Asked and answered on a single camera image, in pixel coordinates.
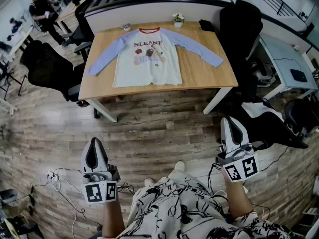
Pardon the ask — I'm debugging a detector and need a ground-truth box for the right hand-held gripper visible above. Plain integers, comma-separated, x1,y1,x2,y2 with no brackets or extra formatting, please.
215,116,260,183

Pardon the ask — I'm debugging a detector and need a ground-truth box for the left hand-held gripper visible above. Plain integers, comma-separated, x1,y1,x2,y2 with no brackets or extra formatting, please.
81,137,121,204

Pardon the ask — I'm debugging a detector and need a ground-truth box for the white shirt with blue sleeves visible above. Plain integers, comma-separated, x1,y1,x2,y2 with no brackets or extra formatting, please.
86,26,224,88

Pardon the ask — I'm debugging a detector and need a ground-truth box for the person's left forearm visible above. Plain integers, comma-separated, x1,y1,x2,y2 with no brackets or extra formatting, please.
102,200,125,239

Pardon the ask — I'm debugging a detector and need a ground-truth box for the person's right forearm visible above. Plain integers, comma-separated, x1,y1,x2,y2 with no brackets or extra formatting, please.
223,173,255,219

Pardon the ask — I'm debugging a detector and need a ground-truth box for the white cloth sheet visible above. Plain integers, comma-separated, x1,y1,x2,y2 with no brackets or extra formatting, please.
241,102,284,122

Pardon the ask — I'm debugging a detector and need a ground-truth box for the white desk leg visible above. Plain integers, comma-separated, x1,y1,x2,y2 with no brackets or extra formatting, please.
86,99,118,123
203,87,234,116

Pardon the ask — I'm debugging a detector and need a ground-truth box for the white power strip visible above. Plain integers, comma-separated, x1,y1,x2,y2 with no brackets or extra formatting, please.
47,170,59,184

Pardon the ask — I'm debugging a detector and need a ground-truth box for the person's right white shoe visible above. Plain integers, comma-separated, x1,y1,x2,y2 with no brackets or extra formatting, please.
173,160,186,173

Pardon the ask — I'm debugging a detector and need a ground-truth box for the black box device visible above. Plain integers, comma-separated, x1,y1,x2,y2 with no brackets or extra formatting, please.
290,68,308,82

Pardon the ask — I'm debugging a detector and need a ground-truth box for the person's white black-patterned clothing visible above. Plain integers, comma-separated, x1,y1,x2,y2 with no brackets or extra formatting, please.
97,169,295,239

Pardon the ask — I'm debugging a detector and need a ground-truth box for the glass-topped white desk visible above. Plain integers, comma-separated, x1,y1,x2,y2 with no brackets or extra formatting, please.
259,32,319,102

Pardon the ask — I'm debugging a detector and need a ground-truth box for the black mesh office chair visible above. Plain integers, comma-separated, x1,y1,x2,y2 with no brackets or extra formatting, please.
19,40,93,107

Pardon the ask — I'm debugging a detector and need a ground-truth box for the tall black office chair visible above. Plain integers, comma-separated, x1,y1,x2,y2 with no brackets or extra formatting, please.
219,0,265,94

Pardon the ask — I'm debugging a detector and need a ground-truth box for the black pouch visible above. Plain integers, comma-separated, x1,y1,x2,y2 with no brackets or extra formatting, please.
198,19,215,32

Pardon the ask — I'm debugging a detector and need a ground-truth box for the white-flowered plant in white pot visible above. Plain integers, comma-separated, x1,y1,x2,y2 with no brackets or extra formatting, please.
172,12,185,28

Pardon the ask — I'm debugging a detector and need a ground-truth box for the white office desk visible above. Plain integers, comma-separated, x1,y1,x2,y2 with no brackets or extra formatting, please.
0,23,34,59

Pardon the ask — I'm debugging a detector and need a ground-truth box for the wooden office desk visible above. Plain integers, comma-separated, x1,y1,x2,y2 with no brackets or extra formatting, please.
54,0,85,34

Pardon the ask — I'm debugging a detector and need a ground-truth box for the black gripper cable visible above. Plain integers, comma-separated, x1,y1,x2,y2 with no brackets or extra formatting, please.
207,162,230,209
116,182,137,196

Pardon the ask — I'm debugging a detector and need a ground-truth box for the white power cable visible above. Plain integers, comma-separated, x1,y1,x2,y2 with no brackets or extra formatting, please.
51,175,87,239

